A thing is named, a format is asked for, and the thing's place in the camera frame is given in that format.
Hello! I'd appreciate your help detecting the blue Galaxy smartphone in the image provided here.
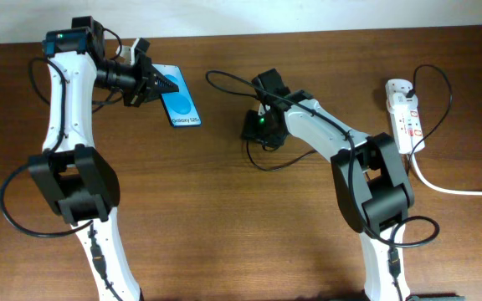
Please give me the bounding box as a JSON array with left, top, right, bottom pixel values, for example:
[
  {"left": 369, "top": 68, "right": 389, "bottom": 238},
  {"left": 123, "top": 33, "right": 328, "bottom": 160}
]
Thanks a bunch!
[{"left": 153, "top": 64, "right": 202, "bottom": 128}]

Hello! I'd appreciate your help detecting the black USB charging cable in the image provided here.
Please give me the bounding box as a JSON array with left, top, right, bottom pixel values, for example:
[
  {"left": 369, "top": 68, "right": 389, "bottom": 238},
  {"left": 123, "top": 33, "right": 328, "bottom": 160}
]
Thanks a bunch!
[{"left": 245, "top": 64, "right": 454, "bottom": 176}]

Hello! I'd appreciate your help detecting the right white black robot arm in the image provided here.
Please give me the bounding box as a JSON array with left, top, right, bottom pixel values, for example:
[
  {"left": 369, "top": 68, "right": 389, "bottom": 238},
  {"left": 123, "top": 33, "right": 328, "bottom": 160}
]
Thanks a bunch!
[{"left": 244, "top": 69, "right": 414, "bottom": 300}]

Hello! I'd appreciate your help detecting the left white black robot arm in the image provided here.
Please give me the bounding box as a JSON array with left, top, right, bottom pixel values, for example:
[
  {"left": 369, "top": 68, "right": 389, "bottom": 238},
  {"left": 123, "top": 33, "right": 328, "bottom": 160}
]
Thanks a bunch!
[{"left": 28, "top": 16, "right": 179, "bottom": 300}]

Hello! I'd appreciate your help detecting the white USB charger adapter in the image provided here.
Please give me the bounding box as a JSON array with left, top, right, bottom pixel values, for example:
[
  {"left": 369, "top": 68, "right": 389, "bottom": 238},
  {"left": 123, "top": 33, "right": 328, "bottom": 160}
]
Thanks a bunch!
[{"left": 385, "top": 79, "right": 413, "bottom": 106}]

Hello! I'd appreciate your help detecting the white power strip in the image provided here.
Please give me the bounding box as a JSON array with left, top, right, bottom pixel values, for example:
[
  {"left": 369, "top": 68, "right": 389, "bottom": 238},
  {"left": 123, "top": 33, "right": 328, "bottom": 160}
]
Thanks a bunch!
[{"left": 387, "top": 93, "right": 425, "bottom": 155}]

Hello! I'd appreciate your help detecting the white power strip cord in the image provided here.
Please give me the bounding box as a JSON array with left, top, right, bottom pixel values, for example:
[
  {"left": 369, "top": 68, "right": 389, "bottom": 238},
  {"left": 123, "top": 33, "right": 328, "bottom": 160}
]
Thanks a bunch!
[{"left": 408, "top": 137, "right": 482, "bottom": 199}]

